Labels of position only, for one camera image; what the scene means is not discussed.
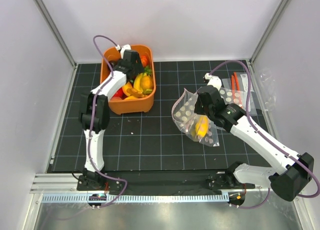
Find yellow toy banana bunch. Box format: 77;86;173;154
133;73;147;92

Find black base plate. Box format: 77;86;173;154
76;169;255;196

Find red toy apple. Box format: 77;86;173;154
114;88;124;98

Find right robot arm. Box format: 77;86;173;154
194;85;315;202

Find orange yellow toy fruit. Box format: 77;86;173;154
140;75;154;91

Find grey slotted cable duct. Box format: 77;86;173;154
41;192;229;204

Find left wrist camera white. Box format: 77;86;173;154
115;44;132;58

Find clear bag orange zipper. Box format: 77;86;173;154
222;72;261;116

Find white polka dot zip bag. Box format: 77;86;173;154
219;87;248;109

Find orange plastic basket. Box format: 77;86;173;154
100;44;156;115

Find peach toy fruit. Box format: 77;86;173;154
111;96;122;102

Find orange toy pumpkin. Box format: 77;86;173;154
140;55;149;68

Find yellow toy mango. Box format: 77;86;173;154
122;82;133;97
195;115;209;139

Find pink polka dot zip bag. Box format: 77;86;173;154
171;89;220;147

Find dark purple toy plum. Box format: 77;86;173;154
109;61;117;68

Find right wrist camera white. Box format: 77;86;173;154
203;73;222;90

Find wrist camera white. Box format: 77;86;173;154
203;73;222;90
115;44;132;58

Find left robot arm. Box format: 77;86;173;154
77;49;144;191

